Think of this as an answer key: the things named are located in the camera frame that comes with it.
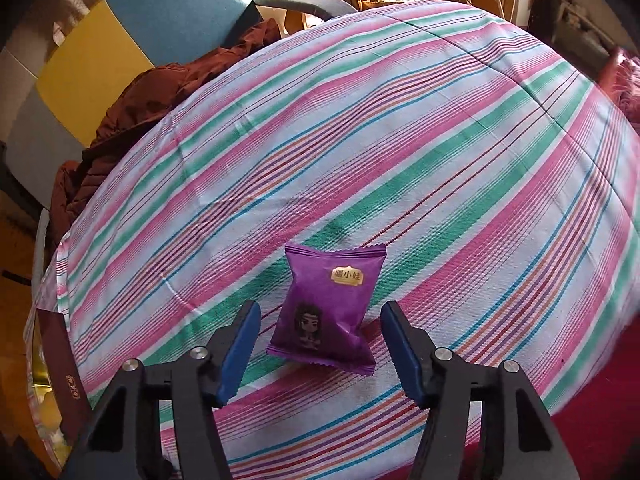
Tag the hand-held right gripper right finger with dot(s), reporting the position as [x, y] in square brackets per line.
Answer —
[405, 355]

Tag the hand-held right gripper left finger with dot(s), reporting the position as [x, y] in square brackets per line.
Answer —
[240, 350]

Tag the purple snack packet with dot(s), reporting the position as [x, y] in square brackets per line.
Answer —
[325, 310]

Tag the gold tin box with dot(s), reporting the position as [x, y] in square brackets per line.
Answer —
[37, 385]

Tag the dark red gift box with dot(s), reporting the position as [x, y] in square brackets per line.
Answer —
[60, 360]

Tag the striped bedsheet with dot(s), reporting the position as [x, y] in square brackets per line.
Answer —
[400, 160]

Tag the maroon jacket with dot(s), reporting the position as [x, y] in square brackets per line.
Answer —
[150, 100]

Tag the grey yellow blue chair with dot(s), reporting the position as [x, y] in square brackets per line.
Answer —
[165, 15]

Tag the pink pillow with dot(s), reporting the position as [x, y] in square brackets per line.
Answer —
[625, 80]

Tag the shelf cabinet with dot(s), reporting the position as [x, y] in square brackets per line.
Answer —
[560, 0]

